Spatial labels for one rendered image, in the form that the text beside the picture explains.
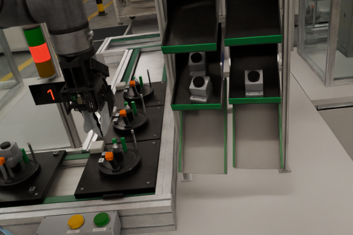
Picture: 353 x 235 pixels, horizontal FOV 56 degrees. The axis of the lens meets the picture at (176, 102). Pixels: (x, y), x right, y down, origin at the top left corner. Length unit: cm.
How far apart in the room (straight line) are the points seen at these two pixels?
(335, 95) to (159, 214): 99
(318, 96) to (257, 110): 65
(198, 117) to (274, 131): 22
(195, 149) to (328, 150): 51
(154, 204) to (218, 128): 28
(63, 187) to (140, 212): 32
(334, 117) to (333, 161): 47
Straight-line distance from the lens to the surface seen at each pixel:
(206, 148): 98
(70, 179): 121
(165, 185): 100
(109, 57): 220
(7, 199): 116
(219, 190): 111
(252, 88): 86
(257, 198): 108
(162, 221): 99
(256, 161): 98
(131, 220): 100
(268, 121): 100
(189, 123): 100
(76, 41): 65
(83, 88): 66
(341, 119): 169
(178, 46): 80
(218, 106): 86
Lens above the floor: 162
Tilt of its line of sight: 28 degrees down
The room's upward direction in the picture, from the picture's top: 9 degrees counter-clockwise
